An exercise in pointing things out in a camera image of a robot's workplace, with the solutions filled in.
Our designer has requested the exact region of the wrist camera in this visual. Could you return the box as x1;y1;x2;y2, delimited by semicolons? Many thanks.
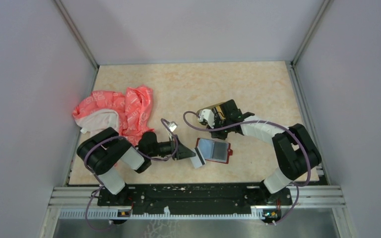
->
167;121;178;132
198;109;215;128

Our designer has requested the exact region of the gold credit card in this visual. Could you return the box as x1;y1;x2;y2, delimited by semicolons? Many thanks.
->
213;105;226;120

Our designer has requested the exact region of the pink white cloth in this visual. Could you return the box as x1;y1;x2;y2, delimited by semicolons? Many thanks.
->
72;85;154;145

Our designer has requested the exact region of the aluminium frame rail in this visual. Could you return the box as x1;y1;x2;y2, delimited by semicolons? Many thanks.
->
48;183;346;220

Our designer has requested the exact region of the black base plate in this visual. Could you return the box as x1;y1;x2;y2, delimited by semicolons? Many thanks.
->
97;182;293;215

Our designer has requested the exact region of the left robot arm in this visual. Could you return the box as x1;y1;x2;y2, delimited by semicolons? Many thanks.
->
76;127;196;205

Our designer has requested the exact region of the white striped credit card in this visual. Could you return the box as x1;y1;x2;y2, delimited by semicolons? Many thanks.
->
190;147;206;169

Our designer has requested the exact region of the beige oval tray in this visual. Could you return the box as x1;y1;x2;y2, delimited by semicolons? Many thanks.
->
196;102;224;124

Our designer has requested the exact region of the red card holder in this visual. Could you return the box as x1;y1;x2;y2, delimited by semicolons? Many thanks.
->
196;138;233;164

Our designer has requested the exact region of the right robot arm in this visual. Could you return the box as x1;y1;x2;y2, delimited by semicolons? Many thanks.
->
197;100;322;204

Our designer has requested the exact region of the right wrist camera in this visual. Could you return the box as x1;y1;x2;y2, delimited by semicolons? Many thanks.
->
198;109;215;128

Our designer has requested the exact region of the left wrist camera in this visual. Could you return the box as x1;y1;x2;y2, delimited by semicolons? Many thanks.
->
167;121;178;132

